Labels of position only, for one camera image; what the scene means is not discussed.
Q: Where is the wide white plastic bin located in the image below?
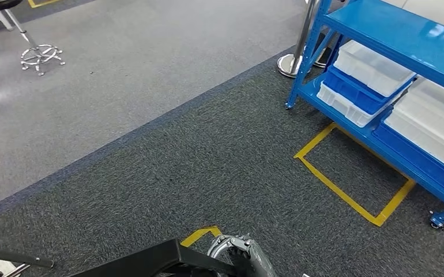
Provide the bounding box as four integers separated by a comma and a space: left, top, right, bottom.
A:
383, 113, 444, 178
393, 97, 444, 154
404, 77, 444, 133

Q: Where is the wide blue plastic bin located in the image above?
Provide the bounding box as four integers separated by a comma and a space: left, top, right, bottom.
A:
372, 122, 444, 192

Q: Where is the small white plastic bin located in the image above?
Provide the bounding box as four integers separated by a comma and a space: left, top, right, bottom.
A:
316, 82, 398, 129
333, 40, 417, 98

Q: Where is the blue metal shelf rack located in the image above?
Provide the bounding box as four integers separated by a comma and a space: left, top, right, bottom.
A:
285, 0, 444, 230

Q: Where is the yellow floor tape square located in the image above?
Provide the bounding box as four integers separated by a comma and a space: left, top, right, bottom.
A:
294, 122, 416, 228

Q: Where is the yellow floor tape marker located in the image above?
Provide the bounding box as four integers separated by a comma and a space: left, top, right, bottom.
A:
27, 0, 61, 9
180, 225, 223, 248

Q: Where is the black plastic plate bracket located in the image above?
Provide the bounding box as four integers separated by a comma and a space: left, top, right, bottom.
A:
67, 238, 246, 277

